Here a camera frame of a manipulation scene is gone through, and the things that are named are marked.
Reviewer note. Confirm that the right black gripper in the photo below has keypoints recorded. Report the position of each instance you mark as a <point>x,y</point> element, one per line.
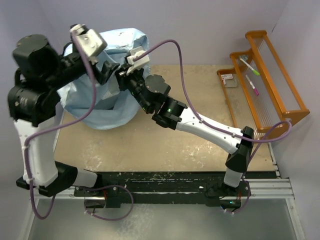
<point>123,77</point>

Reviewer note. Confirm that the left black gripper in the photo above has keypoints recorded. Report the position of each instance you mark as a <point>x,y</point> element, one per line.
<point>102,75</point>

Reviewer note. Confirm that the light blue pillowcase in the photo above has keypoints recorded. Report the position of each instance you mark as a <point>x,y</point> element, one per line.
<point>76,97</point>

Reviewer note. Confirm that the white pillow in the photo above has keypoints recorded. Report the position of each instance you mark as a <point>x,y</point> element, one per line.
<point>110,97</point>

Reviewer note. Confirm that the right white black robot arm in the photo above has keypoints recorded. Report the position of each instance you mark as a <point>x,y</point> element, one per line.
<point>152,94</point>

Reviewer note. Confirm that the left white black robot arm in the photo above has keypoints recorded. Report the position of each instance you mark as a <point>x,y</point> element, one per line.
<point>32,104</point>

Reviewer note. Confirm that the small clear plastic box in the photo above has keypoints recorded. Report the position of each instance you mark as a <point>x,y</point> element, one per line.
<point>229,81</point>

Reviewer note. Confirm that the orange wooden tiered rack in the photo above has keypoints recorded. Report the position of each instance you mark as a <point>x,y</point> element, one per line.
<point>278,98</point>

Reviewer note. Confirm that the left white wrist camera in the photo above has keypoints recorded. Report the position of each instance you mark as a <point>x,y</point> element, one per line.
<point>91,42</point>

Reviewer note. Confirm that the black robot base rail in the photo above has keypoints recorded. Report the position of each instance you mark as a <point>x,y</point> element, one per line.
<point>169,187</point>

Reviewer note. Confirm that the aluminium extrusion frame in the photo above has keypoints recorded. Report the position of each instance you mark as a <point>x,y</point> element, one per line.
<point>269,214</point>

